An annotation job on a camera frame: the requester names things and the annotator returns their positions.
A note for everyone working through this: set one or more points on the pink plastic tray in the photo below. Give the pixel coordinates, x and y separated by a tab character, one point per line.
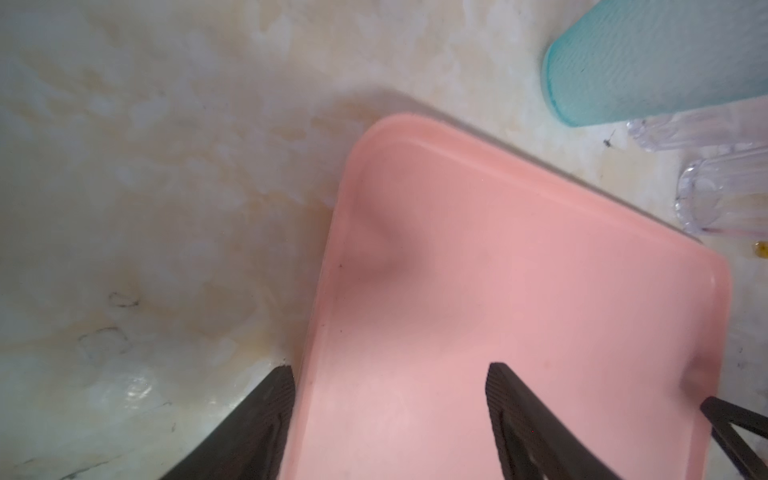
446	254

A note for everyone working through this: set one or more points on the green textured plastic cup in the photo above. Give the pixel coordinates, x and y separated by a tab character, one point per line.
626	60

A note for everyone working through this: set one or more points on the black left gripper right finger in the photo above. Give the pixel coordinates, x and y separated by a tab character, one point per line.
531	442

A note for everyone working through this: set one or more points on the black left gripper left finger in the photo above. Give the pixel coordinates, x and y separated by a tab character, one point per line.
250	442

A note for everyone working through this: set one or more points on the yellow plastic cup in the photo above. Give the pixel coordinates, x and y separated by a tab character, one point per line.
760	249

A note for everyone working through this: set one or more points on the clear cup front middle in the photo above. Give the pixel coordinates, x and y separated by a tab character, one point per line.
725	195

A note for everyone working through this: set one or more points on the clear cup front left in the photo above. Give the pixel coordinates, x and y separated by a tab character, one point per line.
740	122

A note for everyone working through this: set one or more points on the clear cup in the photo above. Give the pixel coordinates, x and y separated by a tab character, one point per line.
740	122
725	195

